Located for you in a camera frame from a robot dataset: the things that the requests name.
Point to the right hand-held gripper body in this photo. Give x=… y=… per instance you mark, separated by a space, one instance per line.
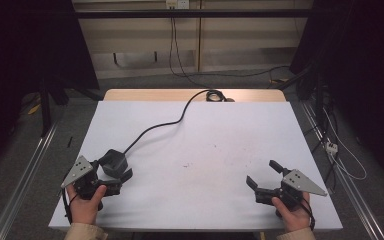
x=299 y=184

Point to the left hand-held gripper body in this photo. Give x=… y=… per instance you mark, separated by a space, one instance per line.
x=78 y=170

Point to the black power adapter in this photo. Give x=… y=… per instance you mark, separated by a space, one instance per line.
x=114 y=163

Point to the person's right hand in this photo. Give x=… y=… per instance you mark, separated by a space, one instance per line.
x=293 y=216

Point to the person's left hand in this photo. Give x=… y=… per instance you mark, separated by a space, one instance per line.
x=84 y=208

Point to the white table mat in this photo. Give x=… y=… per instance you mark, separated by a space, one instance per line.
x=213 y=160

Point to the white power strip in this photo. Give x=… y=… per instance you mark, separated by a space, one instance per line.
x=332 y=148

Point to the black curtain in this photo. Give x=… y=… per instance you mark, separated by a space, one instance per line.
x=360 y=73
x=23 y=66

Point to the black metal crossbar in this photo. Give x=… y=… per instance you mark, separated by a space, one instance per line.
x=193 y=13

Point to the aluminium floor rail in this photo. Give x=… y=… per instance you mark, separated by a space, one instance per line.
x=23 y=180
x=343 y=173

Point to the white wall socket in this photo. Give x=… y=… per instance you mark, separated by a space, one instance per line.
x=178 y=3

